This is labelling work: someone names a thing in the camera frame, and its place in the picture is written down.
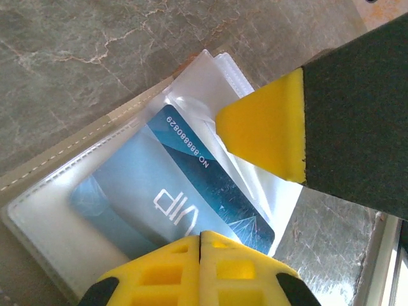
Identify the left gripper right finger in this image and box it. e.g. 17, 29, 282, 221
200, 231, 323, 306

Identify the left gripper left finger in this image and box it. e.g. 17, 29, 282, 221
78, 231, 201, 306

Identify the blue VIP card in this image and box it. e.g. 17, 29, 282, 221
68, 105, 277, 259

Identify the beige card holder wallet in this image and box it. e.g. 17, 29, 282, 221
0, 49, 303, 306

